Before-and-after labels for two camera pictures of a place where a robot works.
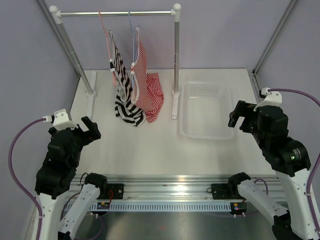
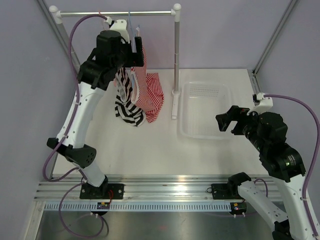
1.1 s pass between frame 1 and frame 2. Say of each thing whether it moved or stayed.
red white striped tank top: stayed
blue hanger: stayed
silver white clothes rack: stayed
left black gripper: moved
